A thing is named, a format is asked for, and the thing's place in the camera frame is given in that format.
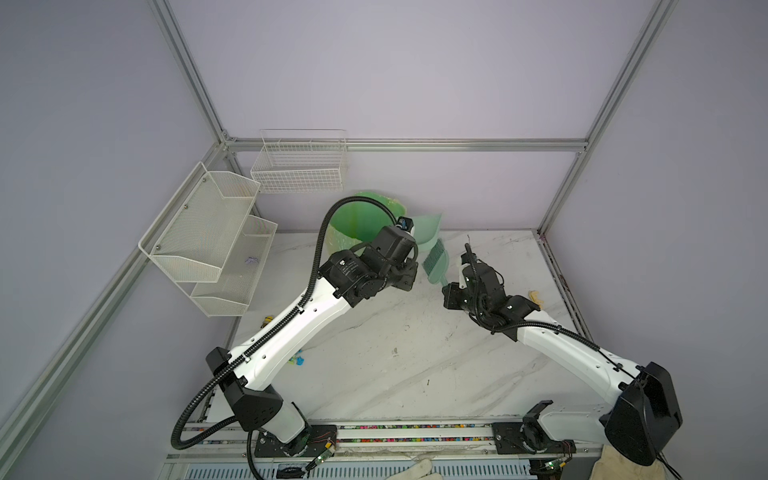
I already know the yellow toy duck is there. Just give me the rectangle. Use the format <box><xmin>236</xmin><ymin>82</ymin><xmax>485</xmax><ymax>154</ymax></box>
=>
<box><xmin>528</xmin><ymin>291</ymin><xmax>542</xmax><ymax>306</ymax></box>

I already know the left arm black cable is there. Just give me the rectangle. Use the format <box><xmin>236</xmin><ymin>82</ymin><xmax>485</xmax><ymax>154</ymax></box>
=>
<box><xmin>170</xmin><ymin>196</ymin><xmax>400</xmax><ymax>480</ymax></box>

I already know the white glove centre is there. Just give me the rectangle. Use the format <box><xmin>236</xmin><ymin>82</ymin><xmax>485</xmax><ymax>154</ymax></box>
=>
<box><xmin>387</xmin><ymin>459</ymin><xmax>444</xmax><ymax>480</ymax></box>

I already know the green hand brush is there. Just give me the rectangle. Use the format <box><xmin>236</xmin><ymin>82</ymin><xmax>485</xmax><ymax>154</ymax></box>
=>
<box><xmin>423</xmin><ymin>238</ymin><xmax>450</xmax><ymax>286</ymax></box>

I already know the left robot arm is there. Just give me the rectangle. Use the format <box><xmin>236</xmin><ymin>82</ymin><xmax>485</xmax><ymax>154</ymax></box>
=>
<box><xmin>206</xmin><ymin>217</ymin><xmax>418</xmax><ymax>456</ymax></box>

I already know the white mesh shelf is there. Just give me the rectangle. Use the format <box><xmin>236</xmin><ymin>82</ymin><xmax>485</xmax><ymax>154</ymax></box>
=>
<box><xmin>189</xmin><ymin>215</ymin><xmax>278</xmax><ymax>317</ymax></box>
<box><xmin>138</xmin><ymin>163</ymin><xmax>260</xmax><ymax>283</ymax></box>

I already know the white glove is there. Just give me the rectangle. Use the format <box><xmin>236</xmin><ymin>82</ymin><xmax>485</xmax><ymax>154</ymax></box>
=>
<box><xmin>387</xmin><ymin>459</ymin><xmax>444</xmax><ymax>480</ymax></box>
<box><xmin>589</xmin><ymin>445</ymin><xmax>674</xmax><ymax>480</ymax></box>

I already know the white mesh upper shelf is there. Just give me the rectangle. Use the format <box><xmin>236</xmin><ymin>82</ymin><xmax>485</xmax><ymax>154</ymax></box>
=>
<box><xmin>138</xmin><ymin>163</ymin><xmax>260</xmax><ymax>283</ymax></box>

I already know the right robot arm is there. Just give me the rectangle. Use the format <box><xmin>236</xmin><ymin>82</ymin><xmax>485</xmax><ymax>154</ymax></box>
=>
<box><xmin>442</xmin><ymin>246</ymin><xmax>683</xmax><ymax>466</ymax></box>

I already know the white wire basket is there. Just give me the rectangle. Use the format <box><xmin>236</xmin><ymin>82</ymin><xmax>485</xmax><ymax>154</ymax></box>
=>
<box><xmin>250</xmin><ymin>129</ymin><xmax>348</xmax><ymax>194</ymax></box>

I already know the white mesh lower shelf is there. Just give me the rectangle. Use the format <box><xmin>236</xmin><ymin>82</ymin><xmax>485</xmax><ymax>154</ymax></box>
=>
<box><xmin>189</xmin><ymin>215</ymin><xmax>278</xmax><ymax>317</ymax></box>

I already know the yellow-green bin liner bag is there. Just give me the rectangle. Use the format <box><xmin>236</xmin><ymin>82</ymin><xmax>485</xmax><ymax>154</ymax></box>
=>
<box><xmin>324</xmin><ymin>202</ymin><xmax>392</xmax><ymax>253</ymax></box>

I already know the white glove right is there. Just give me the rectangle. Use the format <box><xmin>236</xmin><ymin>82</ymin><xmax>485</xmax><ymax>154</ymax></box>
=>
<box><xmin>589</xmin><ymin>445</ymin><xmax>674</xmax><ymax>480</ymax></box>

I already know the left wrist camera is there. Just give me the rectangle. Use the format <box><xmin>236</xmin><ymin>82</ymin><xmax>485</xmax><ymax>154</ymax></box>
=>
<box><xmin>396</xmin><ymin>216</ymin><xmax>414</xmax><ymax>234</ymax></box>

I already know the green plastic dustpan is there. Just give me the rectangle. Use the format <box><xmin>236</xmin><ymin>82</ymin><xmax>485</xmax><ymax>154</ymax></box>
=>
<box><xmin>413</xmin><ymin>214</ymin><xmax>442</xmax><ymax>253</ymax></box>

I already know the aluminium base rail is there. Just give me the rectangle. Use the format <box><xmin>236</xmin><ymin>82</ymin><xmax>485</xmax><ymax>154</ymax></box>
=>
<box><xmin>159</xmin><ymin>419</ymin><xmax>603</xmax><ymax>479</ymax></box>

